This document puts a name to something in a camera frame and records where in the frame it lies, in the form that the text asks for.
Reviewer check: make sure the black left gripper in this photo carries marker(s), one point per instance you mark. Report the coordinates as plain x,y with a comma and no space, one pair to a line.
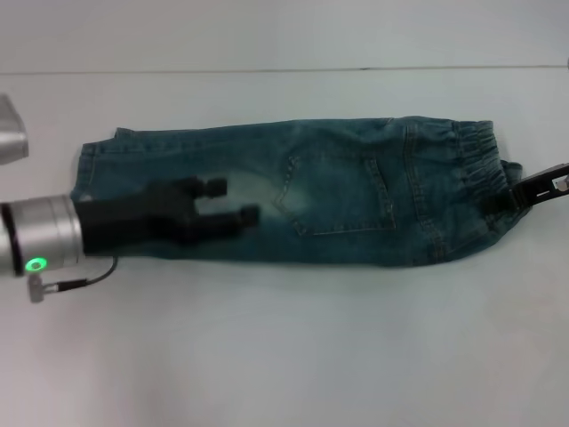
133,222

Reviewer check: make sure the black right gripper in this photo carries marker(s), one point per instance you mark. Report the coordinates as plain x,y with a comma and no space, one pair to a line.
540,189

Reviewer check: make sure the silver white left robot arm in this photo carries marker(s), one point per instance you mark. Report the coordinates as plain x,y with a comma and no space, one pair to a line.
40,236

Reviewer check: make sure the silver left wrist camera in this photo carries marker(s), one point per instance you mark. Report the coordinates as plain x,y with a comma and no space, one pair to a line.
11,133

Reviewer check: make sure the blue denim shorts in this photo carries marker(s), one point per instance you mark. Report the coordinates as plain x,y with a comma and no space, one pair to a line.
338,191

